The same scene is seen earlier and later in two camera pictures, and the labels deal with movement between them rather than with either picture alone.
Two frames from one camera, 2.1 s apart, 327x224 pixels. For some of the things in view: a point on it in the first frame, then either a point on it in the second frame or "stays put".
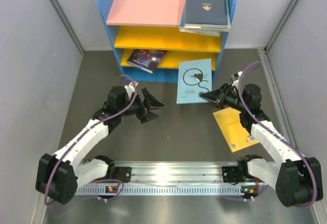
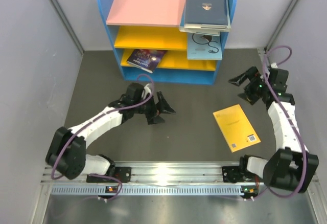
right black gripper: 220,94 → 251,74
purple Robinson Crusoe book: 147,60 stays put
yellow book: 236,136 stays put
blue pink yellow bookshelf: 143,30 stays put
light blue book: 194,76 → 203,46
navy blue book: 206,7 stays put
